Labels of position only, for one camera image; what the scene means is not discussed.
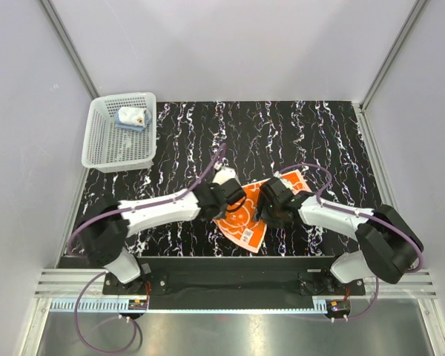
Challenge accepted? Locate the orange white towel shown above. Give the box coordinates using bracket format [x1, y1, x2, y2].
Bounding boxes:
[213, 170, 312, 254]

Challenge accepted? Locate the blue white bear towel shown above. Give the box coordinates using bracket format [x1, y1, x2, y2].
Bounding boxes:
[114, 107, 152, 132]

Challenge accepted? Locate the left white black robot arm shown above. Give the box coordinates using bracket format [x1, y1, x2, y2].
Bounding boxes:
[72, 166, 246, 294]

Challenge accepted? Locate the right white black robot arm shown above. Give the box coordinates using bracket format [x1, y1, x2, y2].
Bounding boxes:
[254, 177, 423, 294]

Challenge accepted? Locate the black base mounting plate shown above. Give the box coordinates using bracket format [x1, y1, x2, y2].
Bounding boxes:
[106, 257, 361, 296]

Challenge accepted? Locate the white perforated plastic basket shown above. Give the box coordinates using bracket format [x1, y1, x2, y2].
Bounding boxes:
[81, 92, 157, 173]

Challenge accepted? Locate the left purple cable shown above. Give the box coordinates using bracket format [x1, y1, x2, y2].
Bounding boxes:
[66, 143, 228, 352]

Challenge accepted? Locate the aluminium rail frame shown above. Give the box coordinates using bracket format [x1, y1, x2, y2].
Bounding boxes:
[34, 269, 437, 314]

